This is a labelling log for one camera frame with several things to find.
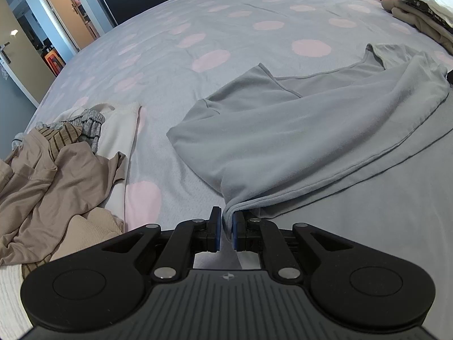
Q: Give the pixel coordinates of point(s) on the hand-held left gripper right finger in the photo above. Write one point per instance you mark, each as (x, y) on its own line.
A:
(235, 233)

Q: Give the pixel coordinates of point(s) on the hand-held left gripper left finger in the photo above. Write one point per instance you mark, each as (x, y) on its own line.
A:
(216, 233)

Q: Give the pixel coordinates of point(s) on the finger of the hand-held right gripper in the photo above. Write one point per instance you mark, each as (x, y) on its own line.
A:
(450, 78)

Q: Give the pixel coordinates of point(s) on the light grey shirt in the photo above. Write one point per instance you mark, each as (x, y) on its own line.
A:
(300, 131)

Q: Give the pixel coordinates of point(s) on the taupe folded garment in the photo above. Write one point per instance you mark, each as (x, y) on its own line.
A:
(417, 24)

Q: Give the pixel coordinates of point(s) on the dark floral folded garment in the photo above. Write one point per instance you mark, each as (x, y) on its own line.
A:
(421, 7)

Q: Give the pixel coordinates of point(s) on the beige ribbed sweater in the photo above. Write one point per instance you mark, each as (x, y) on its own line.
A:
(88, 233)

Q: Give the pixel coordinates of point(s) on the cream white sweatshirt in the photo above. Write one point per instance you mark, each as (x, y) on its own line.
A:
(118, 134)

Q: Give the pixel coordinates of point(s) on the grey heathered shorts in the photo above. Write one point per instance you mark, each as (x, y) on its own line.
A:
(90, 127)

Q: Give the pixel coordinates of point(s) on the taupe brown garment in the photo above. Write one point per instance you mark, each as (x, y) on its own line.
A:
(53, 191)

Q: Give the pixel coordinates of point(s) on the grey pink-dotted bed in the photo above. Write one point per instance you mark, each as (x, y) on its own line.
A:
(212, 24)

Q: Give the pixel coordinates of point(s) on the white crinkled garment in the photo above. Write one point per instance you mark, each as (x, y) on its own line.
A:
(12, 290)

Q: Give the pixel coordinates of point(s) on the orange stool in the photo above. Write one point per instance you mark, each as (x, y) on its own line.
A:
(53, 62)

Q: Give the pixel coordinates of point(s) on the beige room door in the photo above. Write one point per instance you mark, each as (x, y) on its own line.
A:
(21, 53)

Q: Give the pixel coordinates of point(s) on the white hanging trinket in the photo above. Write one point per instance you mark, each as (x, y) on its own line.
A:
(3, 71)

